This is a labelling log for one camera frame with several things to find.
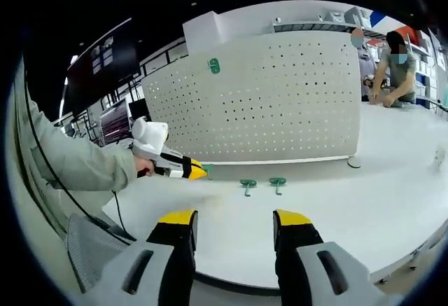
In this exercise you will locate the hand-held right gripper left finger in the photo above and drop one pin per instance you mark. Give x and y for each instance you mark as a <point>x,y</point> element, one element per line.
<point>171,253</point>

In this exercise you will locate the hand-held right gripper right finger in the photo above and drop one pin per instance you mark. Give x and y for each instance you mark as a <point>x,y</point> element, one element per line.
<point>294,250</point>

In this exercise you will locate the large black wall display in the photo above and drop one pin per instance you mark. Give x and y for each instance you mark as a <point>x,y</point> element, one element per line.
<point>80,82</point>

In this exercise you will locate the grey mesh office chair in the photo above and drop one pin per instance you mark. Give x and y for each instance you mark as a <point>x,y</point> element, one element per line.
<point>94,250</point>

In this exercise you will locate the operator in grey jacket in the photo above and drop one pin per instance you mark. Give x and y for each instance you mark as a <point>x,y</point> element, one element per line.
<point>71,195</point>

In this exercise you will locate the white open laptop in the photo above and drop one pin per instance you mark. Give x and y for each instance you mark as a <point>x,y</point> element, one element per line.
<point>113,120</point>

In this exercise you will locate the person's left hand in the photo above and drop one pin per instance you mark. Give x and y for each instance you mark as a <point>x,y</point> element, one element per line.
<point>143,167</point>

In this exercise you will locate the green hook assembly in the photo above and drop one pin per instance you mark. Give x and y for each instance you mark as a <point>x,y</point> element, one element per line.
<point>277,180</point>
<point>214,67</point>
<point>248,182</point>
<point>209,168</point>

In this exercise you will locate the white perforated mounting plate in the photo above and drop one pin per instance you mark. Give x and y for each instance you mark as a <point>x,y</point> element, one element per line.
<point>262,110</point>

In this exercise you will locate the black computer monitor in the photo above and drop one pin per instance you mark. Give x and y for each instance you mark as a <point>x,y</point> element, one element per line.
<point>137,108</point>

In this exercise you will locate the ceiling light strip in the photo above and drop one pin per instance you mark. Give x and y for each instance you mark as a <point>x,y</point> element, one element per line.
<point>73,59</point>

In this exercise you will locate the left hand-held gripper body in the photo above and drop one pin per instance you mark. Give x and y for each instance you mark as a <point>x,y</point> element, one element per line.
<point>148,138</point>

